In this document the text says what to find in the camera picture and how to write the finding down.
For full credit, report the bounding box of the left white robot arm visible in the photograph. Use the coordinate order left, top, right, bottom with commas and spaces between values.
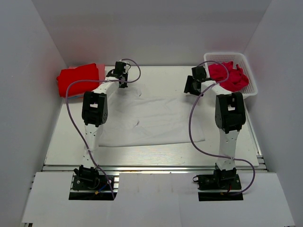
81, 60, 131, 166

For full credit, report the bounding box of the folded blue t shirt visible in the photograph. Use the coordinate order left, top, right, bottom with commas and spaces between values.
68, 94, 84, 99

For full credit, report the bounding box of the white plastic basket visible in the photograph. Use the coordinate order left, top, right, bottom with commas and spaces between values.
204, 52, 258, 98

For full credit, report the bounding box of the folded red t shirt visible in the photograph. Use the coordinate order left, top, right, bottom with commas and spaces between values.
56, 69, 100, 97

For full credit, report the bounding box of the white t shirt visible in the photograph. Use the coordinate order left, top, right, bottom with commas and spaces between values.
99, 87, 205, 147

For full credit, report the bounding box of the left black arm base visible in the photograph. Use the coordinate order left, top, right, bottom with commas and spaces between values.
72, 165, 114, 191

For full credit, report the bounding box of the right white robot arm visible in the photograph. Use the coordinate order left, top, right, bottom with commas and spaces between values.
184, 66, 246, 171

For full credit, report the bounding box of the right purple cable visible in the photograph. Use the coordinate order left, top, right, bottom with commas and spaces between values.
189, 61, 256, 196

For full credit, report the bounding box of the crumpled magenta t shirt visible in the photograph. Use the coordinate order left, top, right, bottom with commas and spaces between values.
208, 61, 249, 92

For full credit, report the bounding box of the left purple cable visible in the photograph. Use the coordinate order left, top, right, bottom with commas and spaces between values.
65, 58, 142, 201

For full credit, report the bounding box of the purple cable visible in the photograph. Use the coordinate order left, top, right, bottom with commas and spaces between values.
65, 58, 142, 201
189, 61, 256, 196

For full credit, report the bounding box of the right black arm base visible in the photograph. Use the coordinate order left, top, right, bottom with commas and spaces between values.
193, 166, 241, 191

